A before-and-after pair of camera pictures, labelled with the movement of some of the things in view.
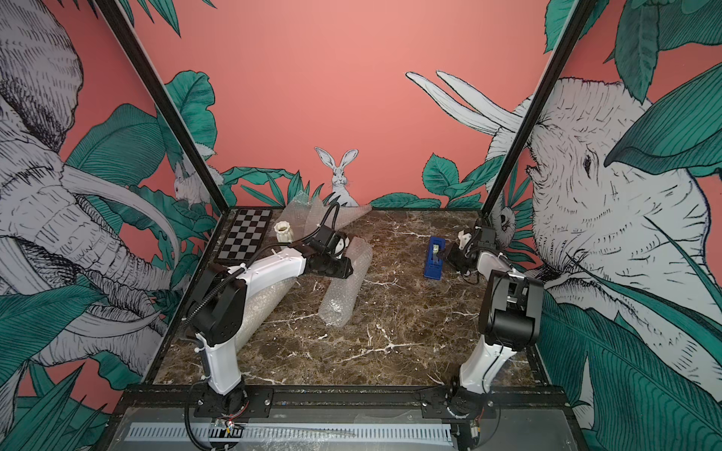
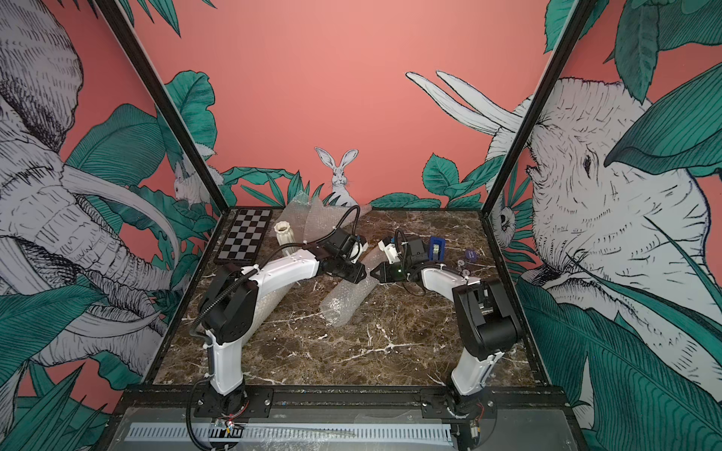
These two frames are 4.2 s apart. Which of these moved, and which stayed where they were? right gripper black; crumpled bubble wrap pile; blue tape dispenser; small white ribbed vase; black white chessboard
Moved: right gripper black
Stayed: blue tape dispenser; crumpled bubble wrap pile; black white chessboard; small white ribbed vase
